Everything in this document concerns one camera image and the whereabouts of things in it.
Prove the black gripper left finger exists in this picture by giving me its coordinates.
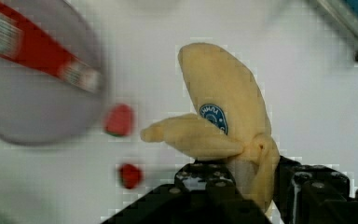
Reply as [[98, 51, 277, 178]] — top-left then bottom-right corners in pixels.
[[101, 162, 272, 224]]

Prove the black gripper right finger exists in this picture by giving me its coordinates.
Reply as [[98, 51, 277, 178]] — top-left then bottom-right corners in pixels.
[[273, 157, 358, 224]]

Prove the peeled toy banana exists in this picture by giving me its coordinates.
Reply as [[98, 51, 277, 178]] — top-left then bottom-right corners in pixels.
[[141, 43, 280, 212]]

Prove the toy strawberry near mug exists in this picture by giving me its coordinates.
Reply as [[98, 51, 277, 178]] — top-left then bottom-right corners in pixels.
[[118, 163, 143, 189]]

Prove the toy strawberry near plate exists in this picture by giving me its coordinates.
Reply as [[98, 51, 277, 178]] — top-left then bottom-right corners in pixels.
[[104, 104, 134, 136]]

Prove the lilac plate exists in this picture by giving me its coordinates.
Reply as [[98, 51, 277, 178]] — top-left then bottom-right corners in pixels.
[[0, 0, 109, 146]]

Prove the red ketchup bottle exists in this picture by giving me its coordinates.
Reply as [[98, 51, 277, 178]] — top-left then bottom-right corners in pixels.
[[0, 2, 101, 92]]

